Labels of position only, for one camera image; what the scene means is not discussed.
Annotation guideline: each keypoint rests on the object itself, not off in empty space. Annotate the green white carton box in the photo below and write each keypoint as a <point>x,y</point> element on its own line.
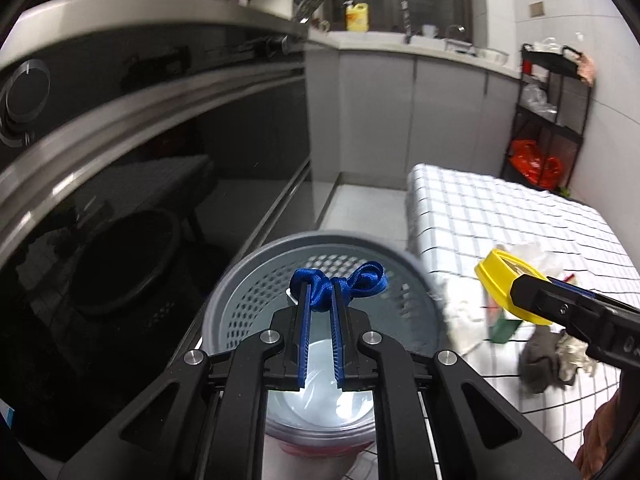
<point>502,325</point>

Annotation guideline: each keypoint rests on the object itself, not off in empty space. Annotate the white tissue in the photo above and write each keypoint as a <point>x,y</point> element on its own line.
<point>464,312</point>

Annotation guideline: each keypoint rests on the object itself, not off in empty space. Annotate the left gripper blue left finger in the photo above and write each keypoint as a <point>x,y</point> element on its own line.
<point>304,331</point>

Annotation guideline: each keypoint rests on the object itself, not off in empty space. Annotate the grey perforated trash bin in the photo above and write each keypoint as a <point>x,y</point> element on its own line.
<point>251,292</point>

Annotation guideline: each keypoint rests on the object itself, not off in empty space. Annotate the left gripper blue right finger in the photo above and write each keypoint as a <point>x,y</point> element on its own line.
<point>337,334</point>

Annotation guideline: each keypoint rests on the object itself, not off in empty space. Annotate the white mug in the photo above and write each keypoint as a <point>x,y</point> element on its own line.
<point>430,31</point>

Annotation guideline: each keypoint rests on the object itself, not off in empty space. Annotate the clear plastic bag on shelf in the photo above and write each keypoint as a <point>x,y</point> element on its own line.
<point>536,100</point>

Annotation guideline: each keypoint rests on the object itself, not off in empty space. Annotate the grey kitchen cabinets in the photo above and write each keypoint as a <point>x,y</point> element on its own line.
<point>375,112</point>

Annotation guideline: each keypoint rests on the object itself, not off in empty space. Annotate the person's right hand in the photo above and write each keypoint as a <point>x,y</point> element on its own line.
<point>593,453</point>

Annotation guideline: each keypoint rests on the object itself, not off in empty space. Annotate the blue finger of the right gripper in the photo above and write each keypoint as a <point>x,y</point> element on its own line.
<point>571,288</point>
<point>556,304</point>

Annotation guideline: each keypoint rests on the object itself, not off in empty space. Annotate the black metal shelf rack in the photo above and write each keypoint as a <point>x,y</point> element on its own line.
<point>553,68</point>

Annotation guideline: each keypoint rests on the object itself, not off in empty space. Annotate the yellow plastic lid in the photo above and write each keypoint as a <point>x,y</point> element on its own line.
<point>498,272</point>

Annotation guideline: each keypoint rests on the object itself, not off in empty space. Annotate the clear plastic cup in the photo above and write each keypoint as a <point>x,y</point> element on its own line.
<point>537,257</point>

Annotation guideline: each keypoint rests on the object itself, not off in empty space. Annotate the red plastic stool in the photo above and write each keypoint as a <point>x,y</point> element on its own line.
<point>322,451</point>

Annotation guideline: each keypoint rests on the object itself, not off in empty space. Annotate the red plastic bag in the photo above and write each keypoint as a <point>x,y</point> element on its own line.
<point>544,171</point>

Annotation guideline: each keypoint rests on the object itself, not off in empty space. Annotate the black built-in oven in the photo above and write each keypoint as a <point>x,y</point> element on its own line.
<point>136,165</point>

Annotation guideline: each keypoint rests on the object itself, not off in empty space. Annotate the dark grey rag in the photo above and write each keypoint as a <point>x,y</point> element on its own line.
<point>539,365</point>

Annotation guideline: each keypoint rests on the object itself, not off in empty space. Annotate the white paper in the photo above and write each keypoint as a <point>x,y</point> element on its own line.
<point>572,357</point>

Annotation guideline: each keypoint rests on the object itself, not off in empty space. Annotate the red checkered cloth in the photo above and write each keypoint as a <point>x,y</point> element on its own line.
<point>586,70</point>

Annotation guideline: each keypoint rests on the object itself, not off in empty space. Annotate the blue ribbon bow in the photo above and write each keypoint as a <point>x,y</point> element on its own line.
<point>367,280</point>

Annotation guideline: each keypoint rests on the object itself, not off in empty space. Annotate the yellow detergent bottle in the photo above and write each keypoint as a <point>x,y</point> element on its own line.
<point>356,16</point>

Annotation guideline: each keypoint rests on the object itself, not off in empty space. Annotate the chrome kitchen faucet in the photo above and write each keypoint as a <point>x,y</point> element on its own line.
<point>406,21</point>

